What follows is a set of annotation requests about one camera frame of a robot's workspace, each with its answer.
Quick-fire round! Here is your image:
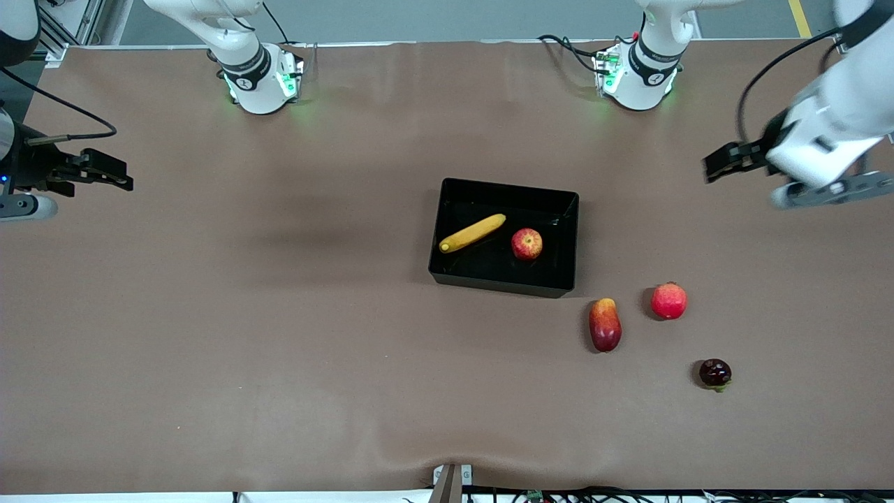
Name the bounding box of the red yellow apple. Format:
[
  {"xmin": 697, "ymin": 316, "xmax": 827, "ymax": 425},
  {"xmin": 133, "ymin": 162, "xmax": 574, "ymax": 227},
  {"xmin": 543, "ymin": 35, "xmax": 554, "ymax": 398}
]
[{"xmin": 511, "ymin": 228, "xmax": 544, "ymax": 261}]

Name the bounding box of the black plastic box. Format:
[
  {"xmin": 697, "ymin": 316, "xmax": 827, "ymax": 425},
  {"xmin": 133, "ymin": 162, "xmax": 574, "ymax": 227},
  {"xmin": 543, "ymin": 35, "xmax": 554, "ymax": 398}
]
[{"xmin": 428, "ymin": 177, "xmax": 580, "ymax": 299}]

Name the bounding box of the yellow banana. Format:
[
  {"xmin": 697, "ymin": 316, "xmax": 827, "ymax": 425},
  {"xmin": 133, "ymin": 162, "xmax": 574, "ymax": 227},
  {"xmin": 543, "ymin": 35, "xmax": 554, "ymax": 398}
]
[{"xmin": 439, "ymin": 213, "xmax": 507, "ymax": 254}]

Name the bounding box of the round red pomegranate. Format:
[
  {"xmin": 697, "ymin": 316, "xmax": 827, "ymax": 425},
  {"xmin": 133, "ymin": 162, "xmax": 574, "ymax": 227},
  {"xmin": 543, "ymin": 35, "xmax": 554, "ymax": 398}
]
[{"xmin": 651, "ymin": 282, "xmax": 689, "ymax": 321}]

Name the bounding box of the red yellow mango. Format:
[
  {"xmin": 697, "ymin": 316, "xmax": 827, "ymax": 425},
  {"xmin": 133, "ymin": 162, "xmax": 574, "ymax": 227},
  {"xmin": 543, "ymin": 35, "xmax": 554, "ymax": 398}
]
[{"xmin": 589, "ymin": 298, "xmax": 623, "ymax": 353}]

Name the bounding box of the dark purple mangosteen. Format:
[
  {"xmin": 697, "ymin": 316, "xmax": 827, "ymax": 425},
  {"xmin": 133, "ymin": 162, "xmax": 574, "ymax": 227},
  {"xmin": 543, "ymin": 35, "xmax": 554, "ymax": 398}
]
[{"xmin": 699, "ymin": 358, "xmax": 733, "ymax": 393}]

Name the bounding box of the brown table mat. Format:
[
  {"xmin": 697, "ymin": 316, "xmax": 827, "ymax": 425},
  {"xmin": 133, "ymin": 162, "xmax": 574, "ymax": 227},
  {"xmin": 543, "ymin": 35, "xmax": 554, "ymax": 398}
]
[{"xmin": 0, "ymin": 38, "xmax": 894, "ymax": 494}]

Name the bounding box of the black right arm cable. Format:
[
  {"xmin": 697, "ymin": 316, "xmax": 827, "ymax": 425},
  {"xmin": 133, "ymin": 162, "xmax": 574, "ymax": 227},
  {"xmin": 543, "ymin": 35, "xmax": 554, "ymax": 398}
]
[{"xmin": 0, "ymin": 66, "xmax": 117, "ymax": 146}]

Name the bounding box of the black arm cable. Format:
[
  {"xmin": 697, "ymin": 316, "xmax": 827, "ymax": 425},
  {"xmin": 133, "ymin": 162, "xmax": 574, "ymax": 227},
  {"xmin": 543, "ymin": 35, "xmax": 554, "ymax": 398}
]
[
  {"xmin": 0, "ymin": 66, "xmax": 117, "ymax": 146},
  {"xmin": 736, "ymin": 27, "xmax": 849, "ymax": 144}
]

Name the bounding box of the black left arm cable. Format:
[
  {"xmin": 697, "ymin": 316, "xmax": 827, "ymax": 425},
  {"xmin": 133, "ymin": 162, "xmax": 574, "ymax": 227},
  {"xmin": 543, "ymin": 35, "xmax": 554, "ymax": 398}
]
[{"xmin": 736, "ymin": 27, "xmax": 849, "ymax": 144}]

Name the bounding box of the aluminium frame profile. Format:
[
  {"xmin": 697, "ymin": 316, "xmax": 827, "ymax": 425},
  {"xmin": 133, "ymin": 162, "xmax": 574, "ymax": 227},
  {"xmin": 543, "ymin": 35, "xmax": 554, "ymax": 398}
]
[{"xmin": 38, "ymin": 0, "xmax": 105, "ymax": 67}]

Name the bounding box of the black base cable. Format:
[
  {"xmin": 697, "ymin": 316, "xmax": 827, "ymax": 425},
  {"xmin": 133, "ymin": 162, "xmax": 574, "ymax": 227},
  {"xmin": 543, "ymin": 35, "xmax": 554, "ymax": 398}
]
[{"xmin": 536, "ymin": 34, "xmax": 615, "ymax": 75}]

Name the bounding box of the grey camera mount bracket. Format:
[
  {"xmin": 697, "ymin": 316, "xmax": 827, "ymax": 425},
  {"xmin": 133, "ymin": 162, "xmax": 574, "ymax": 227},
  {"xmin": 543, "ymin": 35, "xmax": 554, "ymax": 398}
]
[{"xmin": 429, "ymin": 463, "xmax": 474, "ymax": 503}]

